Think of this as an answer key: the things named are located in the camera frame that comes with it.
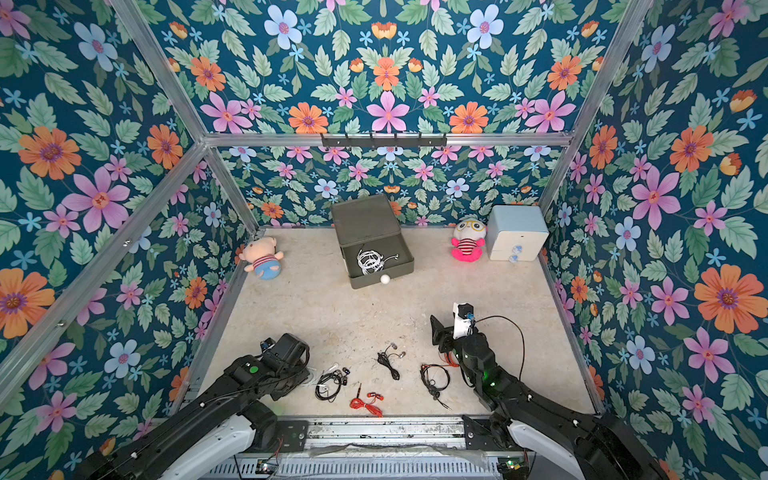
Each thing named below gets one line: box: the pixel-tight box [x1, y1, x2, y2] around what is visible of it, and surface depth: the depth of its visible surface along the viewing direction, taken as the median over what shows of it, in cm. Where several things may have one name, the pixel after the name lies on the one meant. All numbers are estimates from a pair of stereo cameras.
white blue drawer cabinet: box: [486, 205, 549, 263], surface depth 104 cm
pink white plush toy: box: [451, 219, 487, 263], surface depth 112 cm
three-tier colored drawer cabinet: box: [331, 193, 415, 289], surface depth 92 cm
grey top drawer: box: [331, 194, 414, 289], surface depth 92 cm
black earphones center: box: [377, 343, 406, 381], surface depth 88 cm
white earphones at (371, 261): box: [356, 249, 399, 275], surface depth 91 cm
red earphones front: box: [350, 383, 385, 418], surface depth 80 cm
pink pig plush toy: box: [239, 237, 284, 280], surface depth 105 cm
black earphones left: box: [315, 367, 351, 403], surface depth 84 cm
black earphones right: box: [420, 364, 453, 411], surface depth 84 cm
